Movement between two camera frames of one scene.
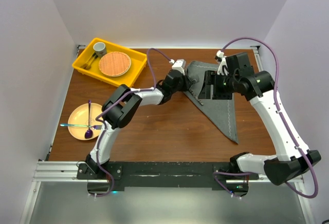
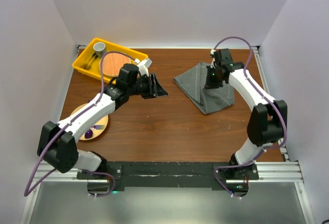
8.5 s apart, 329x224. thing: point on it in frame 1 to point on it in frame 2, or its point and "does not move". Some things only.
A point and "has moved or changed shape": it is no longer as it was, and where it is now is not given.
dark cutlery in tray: [87, 66] does not move
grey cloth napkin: [221, 111] has moved or changed shape
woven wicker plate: [114, 63] does not move
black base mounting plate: [166, 174] does not move
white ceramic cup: [100, 48] does not move
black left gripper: [186, 84] to [154, 89]
